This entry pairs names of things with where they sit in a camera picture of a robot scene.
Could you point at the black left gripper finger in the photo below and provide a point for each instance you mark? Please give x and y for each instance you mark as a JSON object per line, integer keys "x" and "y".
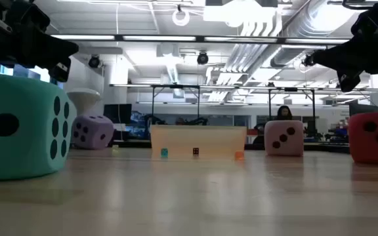
{"x": 60, "y": 70}
{"x": 51, "y": 50}

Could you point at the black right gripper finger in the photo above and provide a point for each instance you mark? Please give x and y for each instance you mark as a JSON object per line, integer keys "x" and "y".
{"x": 340, "y": 57}
{"x": 349, "y": 80}

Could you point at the large purple foam die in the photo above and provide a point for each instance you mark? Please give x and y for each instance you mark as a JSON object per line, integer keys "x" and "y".
{"x": 94, "y": 132}

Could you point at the large red foam die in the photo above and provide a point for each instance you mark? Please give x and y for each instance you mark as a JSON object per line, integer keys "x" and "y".
{"x": 372, "y": 149}

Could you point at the large teal foam die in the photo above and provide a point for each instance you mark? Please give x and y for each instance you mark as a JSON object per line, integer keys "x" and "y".
{"x": 21, "y": 147}

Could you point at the large pink foam die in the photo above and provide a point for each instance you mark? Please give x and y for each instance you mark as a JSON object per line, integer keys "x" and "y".
{"x": 284, "y": 144}

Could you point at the small yellow-green translucent die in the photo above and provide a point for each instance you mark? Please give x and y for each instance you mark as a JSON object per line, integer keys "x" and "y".
{"x": 115, "y": 148}

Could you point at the small orange translucent die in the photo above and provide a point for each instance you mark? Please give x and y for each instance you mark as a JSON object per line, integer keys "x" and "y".
{"x": 239, "y": 155}

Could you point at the small blue translucent die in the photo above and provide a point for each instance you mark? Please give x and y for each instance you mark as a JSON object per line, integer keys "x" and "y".
{"x": 164, "y": 152}

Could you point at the orange translucent plastic bin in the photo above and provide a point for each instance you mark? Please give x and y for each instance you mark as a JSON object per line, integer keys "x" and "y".
{"x": 215, "y": 139}

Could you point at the small dark die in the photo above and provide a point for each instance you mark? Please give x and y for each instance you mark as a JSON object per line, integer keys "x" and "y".
{"x": 196, "y": 151}

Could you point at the black computer monitor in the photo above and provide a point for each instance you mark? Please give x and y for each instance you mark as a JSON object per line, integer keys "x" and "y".
{"x": 363, "y": 109}
{"x": 118, "y": 113}

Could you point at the black ceiling spotlight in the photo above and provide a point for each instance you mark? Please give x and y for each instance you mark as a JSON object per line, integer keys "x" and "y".
{"x": 202, "y": 58}
{"x": 307, "y": 60}
{"x": 94, "y": 61}

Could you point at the person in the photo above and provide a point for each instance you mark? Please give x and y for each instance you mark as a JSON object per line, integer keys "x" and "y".
{"x": 284, "y": 113}

